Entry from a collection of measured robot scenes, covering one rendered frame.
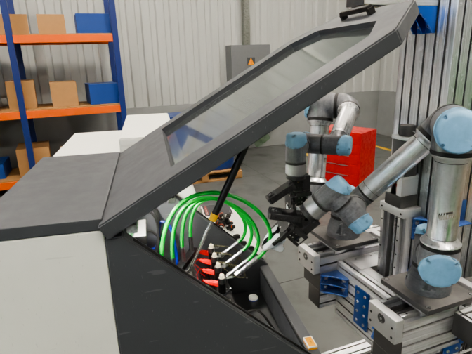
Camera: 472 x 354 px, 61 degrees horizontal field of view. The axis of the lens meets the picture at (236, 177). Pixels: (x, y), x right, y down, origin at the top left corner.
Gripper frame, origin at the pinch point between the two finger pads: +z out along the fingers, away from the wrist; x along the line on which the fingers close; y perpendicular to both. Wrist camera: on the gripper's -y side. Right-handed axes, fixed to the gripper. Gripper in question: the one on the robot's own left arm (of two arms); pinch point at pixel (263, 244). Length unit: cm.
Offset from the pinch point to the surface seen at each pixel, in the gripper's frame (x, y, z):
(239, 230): 57, 19, 32
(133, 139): 32, -54, 13
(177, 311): -39.7, -25.6, 8.6
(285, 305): -4.5, 23.2, 13.1
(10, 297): -45, -59, 25
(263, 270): 21.5, 22.5, 21.7
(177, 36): 658, -51, 106
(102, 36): 486, -133, 139
